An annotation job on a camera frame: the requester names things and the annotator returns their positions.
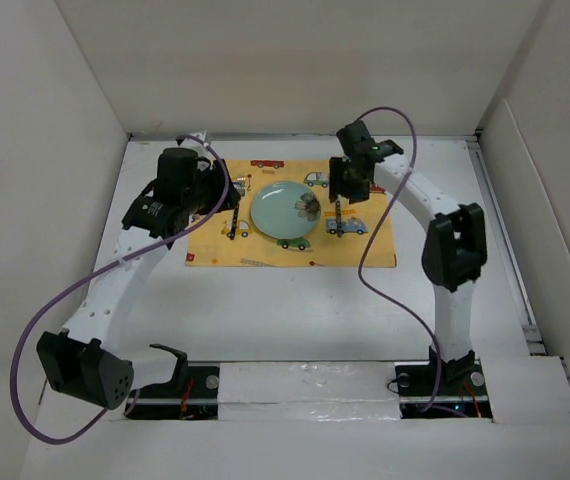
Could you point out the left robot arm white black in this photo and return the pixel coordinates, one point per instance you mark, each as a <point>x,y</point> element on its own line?
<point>83,360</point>

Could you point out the light green floral plate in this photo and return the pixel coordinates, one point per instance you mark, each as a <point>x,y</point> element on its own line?
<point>285,210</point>

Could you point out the metal fork patterned handle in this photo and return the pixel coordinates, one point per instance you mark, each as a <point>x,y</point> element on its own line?
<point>234,223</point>

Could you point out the metal spoon patterned handle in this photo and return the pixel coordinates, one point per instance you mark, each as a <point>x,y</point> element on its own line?
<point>338,215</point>

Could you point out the yellow vehicle print cloth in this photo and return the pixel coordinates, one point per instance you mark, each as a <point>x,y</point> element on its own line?
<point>210,246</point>

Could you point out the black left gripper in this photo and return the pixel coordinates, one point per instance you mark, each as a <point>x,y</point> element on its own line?
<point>215,176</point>

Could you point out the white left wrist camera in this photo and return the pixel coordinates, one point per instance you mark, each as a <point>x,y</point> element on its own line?
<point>194,141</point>

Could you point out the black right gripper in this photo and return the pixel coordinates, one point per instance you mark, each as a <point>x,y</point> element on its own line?
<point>337,185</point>

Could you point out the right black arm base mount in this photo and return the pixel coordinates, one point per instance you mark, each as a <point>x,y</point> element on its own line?
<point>434,389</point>

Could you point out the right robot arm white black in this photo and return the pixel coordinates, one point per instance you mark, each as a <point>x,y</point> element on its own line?
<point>455,248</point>

